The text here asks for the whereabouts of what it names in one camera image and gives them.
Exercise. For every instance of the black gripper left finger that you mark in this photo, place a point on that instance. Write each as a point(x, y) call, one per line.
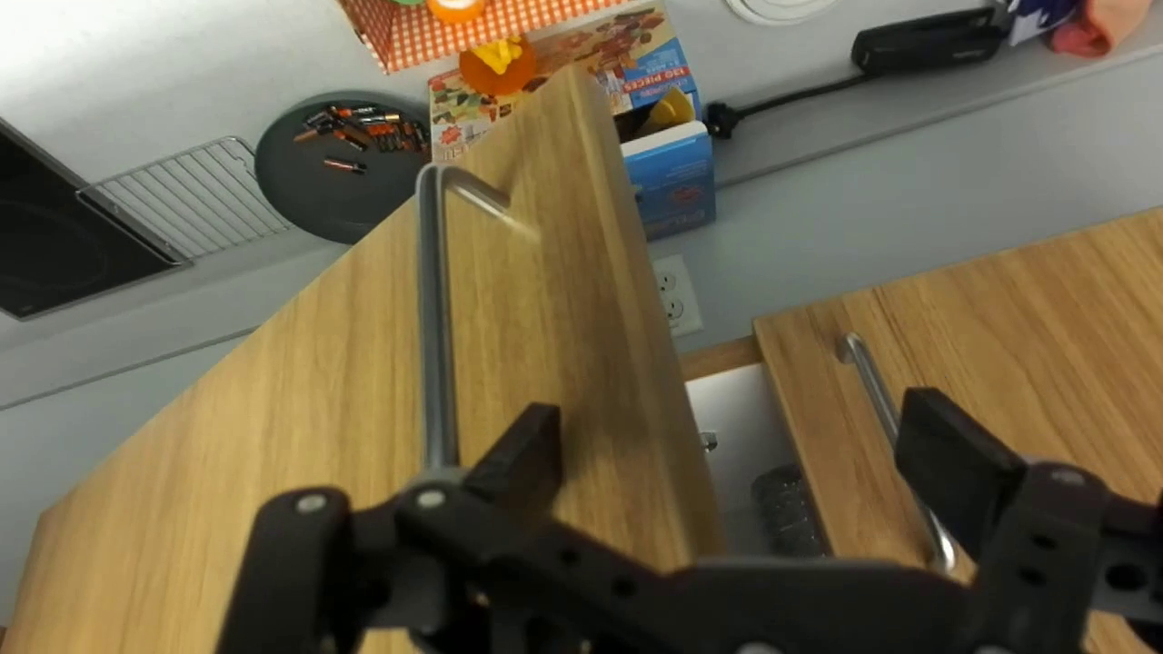
point(522, 460)

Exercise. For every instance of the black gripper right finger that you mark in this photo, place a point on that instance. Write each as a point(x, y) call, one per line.
point(957, 465)

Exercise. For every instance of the round grey plate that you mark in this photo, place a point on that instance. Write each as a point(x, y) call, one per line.
point(349, 202)

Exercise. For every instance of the colourful play food box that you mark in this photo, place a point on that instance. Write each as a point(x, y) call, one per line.
point(674, 183)

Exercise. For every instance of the small red brown pieces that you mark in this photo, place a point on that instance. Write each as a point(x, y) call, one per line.
point(365, 132)

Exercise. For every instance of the red orange toy food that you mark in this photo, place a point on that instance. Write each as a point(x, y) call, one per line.
point(496, 68)

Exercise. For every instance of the grey ribbed drying mat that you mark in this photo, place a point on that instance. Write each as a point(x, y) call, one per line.
point(194, 202)

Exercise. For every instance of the dark blue cloth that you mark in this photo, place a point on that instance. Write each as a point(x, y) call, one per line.
point(1029, 21)

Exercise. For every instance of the round orange toy fruit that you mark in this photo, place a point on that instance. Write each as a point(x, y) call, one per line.
point(459, 7)

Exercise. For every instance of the orange pink cloth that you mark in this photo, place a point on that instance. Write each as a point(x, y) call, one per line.
point(1103, 23)

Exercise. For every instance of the white plate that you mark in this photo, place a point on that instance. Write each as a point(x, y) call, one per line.
point(783, 7)

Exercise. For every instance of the white wall outlet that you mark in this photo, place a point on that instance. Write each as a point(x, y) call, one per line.
point(678, 296)

